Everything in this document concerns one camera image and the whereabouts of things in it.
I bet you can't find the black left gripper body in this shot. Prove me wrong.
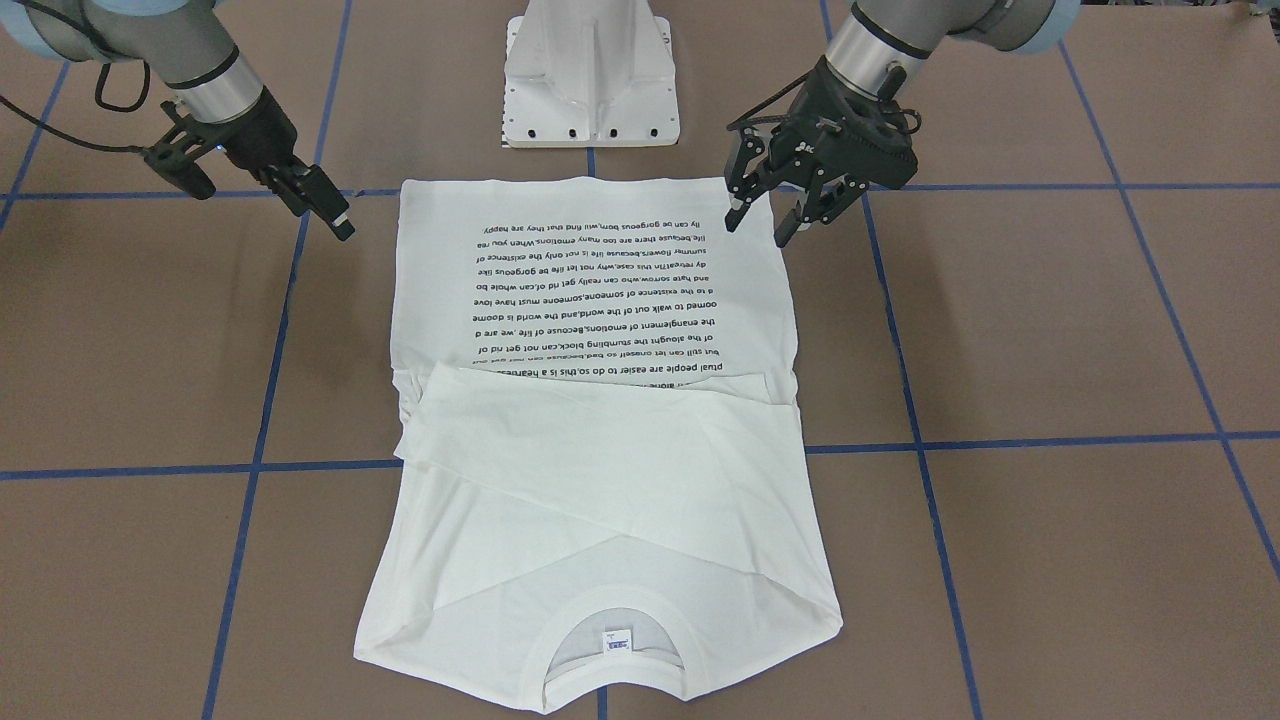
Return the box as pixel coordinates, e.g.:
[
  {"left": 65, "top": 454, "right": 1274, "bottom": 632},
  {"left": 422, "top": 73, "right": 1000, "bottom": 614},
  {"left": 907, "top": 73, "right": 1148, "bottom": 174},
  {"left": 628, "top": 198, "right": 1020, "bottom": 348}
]
[{"left": 735, "top": 58, "right": 919, "bottom": 190}]

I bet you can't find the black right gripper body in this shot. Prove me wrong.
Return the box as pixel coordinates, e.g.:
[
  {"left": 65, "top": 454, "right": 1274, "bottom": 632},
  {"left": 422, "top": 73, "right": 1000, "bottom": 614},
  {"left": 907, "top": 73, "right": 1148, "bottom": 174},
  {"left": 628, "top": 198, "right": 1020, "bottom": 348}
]
[{"left": 143, "top": 88, "right": 301, "bottom": 201}]

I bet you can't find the white long-sleeve printed shirt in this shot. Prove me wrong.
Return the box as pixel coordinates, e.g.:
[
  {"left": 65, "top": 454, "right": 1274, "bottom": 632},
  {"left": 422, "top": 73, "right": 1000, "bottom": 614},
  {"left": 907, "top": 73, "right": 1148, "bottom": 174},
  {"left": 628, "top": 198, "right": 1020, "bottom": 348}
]
[{"left": 355, "top": 177, "right": 844, "bottom": 714}]

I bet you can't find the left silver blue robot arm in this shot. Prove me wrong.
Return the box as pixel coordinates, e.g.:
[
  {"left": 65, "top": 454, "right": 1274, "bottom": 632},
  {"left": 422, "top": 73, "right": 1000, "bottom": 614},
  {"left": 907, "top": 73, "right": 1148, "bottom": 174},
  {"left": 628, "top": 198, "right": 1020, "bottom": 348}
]
[{"left": 724, "top": 1, "right": 1080, "bottom": 246}]

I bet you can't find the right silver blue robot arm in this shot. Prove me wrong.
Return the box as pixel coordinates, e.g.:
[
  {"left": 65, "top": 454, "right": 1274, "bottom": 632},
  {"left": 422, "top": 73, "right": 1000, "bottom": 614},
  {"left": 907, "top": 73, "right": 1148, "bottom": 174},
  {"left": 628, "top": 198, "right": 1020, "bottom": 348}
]
[{"left": 3, "top": 1, "right": 355, "bottom": 240}]

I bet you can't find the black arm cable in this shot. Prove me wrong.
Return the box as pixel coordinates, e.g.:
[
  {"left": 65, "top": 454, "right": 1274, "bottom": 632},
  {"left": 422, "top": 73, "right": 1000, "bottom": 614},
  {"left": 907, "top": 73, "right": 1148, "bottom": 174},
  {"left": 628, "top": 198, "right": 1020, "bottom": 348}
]
[{"left": 0, "top": 60, "right": 161, "bottom": 156}]

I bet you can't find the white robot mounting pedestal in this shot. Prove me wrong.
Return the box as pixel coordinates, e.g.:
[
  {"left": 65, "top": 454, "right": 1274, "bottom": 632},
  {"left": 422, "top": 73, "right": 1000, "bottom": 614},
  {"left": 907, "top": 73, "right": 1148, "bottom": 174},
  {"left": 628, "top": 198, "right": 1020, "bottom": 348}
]
[{"left": 502, "top": 1, "right": 681, "bottom": 149}]

